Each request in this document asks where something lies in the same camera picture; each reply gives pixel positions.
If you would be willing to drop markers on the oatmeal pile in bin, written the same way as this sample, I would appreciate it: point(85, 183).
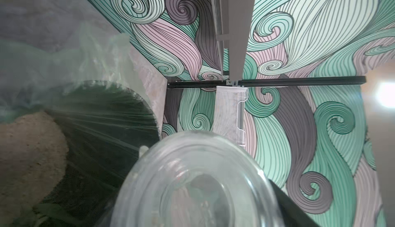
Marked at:
point(33, 162)

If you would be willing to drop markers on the clear acrylic wall holder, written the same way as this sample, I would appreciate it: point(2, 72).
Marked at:
point(229, 113)

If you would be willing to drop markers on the black bin with green liner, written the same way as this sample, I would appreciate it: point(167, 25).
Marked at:
point(93, 94)

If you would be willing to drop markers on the glass oatmeal jar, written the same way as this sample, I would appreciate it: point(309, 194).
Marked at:
point(196, 179)

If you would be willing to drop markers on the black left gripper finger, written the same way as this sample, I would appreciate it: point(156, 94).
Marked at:
point(293, 216)

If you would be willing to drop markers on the black corner frame post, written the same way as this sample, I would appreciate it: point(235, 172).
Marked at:
point(282, 81)

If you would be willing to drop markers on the aluminium wall rail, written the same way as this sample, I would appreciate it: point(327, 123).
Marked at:
point(232, 21)

